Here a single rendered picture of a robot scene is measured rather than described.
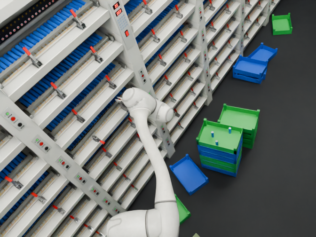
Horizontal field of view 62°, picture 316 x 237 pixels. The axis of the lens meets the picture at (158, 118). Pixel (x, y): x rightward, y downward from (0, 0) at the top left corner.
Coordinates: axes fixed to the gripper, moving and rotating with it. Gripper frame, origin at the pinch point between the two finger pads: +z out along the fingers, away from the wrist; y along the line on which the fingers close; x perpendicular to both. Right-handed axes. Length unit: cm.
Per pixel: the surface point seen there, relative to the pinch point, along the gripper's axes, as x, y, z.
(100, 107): 9.9, -14.6, -4.6
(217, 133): -69, 39, -26
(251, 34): -87, 190, 21
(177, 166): -102, 12, 11
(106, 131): -8.0, -19.5, 0.8
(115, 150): -27.6, -21.5, 5.6
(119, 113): -7.3, -4.6, 2.2
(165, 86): -26.8, 40.2, 7.5
